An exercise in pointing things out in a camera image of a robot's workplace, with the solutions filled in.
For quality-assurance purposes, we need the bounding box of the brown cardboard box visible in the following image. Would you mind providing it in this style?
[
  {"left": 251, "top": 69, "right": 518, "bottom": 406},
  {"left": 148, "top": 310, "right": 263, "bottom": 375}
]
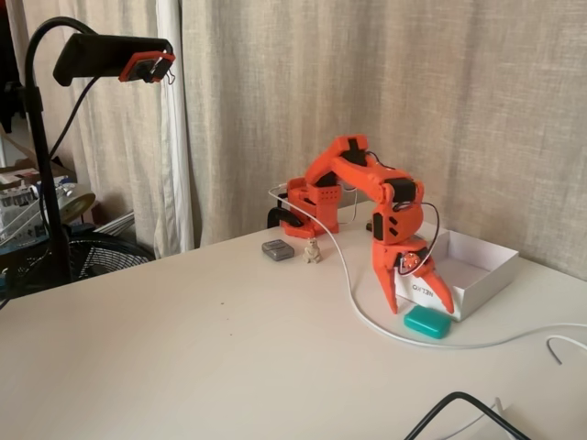
[{"left": 0, "top": 127, "right": 79, "bottom": 189}]

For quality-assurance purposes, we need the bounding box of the beige lamp head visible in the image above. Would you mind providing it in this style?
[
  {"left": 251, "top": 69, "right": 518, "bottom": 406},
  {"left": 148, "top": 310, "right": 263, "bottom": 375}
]
[{"left": 57, "top": 182, "right": 96, "bottom": 222}]

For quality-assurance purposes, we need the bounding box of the dark hanging clothing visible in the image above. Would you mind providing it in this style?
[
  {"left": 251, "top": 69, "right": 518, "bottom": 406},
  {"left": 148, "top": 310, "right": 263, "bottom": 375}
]
[{"left": 0, "top": 0, "right": 25, "bottom": 135}]

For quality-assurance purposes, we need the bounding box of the green rounded case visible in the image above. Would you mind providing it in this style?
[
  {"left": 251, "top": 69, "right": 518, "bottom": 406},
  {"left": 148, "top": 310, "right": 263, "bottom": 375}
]
[{"left": 403, "top": 305, "right": 453, "bottom": 341}]

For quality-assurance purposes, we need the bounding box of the short white cable end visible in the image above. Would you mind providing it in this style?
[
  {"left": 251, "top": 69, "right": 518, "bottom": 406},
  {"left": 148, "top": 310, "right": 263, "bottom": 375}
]
[{"left": 545, "top": 335, "right": 587, "bottom": 366}]

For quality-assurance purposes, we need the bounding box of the black fan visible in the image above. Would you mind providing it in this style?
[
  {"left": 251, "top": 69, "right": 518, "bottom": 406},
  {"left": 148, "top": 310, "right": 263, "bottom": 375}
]
[{"left": 0, "top": 231, "right": 157, "bottom": 300}]

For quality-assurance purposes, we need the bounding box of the white cardboard box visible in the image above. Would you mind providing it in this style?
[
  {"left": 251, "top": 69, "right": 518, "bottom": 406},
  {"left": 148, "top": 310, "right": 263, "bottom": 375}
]
[{"left": 393, "top": 229, "right": 520, "bottom": 323}]

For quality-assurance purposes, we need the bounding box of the thick black cable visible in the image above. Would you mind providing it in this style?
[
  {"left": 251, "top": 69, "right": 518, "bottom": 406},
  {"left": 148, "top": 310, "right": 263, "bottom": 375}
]
[{"left": 403, "top": 391, "right": 531, "bottom": 440}]

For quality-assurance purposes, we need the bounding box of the beige linen curtain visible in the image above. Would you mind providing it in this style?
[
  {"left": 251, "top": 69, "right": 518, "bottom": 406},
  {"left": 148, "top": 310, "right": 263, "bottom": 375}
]
[{"left": 181, "top": 0, "right": 587, "bottom": 281}]

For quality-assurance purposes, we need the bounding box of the black table clamp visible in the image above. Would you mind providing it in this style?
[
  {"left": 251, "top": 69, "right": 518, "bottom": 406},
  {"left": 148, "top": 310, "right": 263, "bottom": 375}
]
[{"left": 267, "top": 206, "right": 304, "bottom": 228}]

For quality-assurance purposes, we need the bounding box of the black camera holder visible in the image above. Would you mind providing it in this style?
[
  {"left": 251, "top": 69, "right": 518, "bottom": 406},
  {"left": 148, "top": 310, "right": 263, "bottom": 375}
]
[{"left": 52, "top": 32, "right": 175, "bottom": 87}]

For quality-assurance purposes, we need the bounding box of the small orange camera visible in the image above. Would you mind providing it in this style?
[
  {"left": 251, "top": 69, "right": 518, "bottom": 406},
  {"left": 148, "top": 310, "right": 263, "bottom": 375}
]
[{"left": 117, "top": 51, "right": 177, "bottom": 85}]

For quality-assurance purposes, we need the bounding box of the black gooseneck stand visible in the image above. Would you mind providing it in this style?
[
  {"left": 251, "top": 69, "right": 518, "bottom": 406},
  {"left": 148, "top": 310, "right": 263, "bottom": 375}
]
[{"left": 22, "top": 16, "right": 100, "bottom": 283}]

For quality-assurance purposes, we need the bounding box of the small beige bear figurine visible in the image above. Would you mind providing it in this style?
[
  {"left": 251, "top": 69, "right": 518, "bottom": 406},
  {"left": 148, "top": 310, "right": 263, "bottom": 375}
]
[{"left": 302, "top": 236, "right": 323, "bottom": 266}]

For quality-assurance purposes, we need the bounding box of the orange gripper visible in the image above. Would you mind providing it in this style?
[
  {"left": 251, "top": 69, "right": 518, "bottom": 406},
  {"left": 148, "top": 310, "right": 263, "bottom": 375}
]
[{"left": 371, "top": 235, "right": 456, "bottom": 317}]

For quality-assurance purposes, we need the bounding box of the small grey case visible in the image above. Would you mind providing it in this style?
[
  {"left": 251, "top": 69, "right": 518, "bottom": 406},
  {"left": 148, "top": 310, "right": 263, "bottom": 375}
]
[{"left": 261, "top": 237, "right": 295, "bottom": 263}]

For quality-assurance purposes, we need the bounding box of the long white cable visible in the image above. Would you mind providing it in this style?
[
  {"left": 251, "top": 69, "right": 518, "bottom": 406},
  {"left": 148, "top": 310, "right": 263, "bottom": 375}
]
[{"left": 268, "top": 182, "right": 587, "bottom": 351}]

